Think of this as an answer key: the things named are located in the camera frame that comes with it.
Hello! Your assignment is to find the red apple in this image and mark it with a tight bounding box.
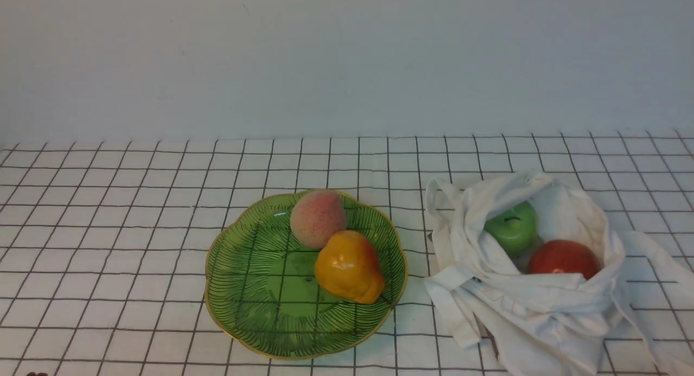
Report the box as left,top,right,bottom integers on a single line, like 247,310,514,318
527,239,601,280

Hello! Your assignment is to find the white cloth bag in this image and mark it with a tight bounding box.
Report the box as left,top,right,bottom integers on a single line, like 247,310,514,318
423,171,692,375

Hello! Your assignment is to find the pink peach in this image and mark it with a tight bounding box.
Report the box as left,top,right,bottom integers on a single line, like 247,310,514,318
290,189,348,249

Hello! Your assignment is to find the yellow orange pear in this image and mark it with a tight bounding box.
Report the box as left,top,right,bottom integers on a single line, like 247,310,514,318
314,230,385,304

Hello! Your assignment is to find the green leaf-pattern plate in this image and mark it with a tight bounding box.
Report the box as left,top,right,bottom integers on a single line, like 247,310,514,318
205,192,408,360

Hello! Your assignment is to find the green apple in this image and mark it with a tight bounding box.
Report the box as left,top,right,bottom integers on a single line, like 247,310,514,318
484,201,538,258

